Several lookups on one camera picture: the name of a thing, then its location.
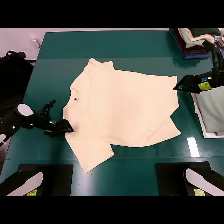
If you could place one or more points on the white garment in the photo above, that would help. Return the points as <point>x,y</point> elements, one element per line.
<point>187,36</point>

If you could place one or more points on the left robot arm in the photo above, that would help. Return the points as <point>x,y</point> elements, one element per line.
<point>20,116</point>

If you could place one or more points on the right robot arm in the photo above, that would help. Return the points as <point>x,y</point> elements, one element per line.
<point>193,82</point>

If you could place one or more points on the dark green garment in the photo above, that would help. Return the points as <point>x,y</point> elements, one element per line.
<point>203,31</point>

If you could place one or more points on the cream T-shirt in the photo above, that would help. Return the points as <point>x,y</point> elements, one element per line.
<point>123,106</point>

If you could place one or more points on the blue garment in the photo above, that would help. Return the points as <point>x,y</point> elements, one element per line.
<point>195,54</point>

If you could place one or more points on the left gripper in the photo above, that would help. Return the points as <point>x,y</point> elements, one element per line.
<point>60,126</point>

